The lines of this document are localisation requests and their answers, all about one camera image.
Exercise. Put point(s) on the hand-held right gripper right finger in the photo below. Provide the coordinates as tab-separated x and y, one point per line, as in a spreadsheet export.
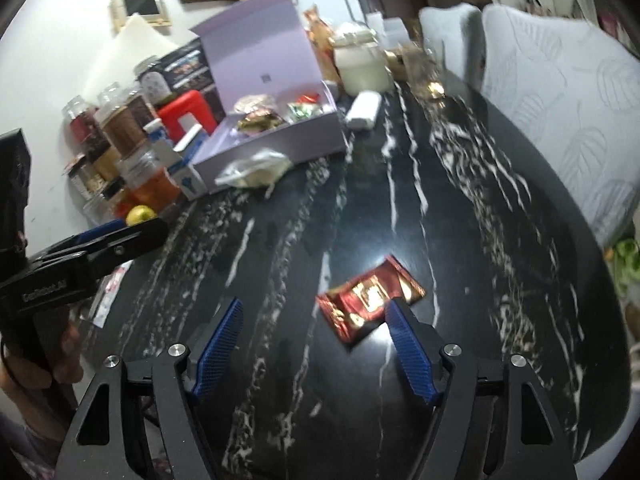
412	355

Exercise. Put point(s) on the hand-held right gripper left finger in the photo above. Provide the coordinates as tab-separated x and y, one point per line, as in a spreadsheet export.
217	350

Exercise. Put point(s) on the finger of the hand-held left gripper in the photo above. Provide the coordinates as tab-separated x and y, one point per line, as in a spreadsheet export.
125	247
102	230

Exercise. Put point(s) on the gold brown snack packet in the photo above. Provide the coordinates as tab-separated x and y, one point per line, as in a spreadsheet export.
261	123

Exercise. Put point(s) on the grey white snack packet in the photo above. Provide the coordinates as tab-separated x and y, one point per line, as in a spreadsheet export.
254	103

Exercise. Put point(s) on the green snack packet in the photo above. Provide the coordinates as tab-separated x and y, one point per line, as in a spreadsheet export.
301	111

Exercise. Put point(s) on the small red snack packet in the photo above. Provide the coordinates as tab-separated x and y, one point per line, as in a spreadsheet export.
310	97

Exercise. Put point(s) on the lavender gift box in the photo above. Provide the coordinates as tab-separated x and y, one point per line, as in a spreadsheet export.
260	45

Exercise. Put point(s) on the person's left forearm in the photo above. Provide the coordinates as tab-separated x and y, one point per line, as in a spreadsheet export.
22	435

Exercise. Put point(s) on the person's left hand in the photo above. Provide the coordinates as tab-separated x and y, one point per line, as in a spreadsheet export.
67	352

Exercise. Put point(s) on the yellow lemon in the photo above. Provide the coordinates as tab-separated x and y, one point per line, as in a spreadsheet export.
141	215

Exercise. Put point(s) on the white sachet with pink print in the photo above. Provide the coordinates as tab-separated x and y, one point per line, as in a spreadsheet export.
107	292

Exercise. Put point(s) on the small pink lid tin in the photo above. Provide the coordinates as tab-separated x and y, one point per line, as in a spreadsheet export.
82	165

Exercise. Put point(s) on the white blue medicine box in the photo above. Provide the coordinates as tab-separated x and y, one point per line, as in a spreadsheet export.
192	180

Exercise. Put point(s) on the jar with brown contents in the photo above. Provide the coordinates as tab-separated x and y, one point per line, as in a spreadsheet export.
122	130

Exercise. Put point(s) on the jar with red label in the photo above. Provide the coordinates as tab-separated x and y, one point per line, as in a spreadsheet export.
82	122

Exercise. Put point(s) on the jar with dark contents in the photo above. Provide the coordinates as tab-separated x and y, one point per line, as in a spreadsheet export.
141	107

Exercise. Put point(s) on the red plastic container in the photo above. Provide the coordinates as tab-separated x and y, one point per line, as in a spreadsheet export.
185	110

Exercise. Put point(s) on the clear bag with white contents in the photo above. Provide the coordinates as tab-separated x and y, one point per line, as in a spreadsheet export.
255	170

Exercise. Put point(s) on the white foam sheet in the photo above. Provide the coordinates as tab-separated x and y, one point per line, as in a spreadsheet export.
125	55

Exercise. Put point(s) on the black snack bag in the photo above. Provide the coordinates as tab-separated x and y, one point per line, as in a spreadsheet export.
187	65

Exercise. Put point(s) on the light green bag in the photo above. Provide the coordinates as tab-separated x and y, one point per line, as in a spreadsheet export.
627	265

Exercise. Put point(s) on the white tissue packet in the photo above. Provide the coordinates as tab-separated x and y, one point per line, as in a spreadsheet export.
364	110

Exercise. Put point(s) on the glass cup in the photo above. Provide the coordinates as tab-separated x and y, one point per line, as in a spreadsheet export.
427	75

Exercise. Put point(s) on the orange snack bag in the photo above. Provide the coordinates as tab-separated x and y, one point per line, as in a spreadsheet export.
320	40

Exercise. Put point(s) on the white leaf-pattern chair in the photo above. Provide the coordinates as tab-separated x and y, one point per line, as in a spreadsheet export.
450	40
565	110

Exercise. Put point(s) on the small white box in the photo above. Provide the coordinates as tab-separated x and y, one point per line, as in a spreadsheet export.
387	27

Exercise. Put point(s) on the beige wall intercom panel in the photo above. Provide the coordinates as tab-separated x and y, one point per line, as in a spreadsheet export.
140	10

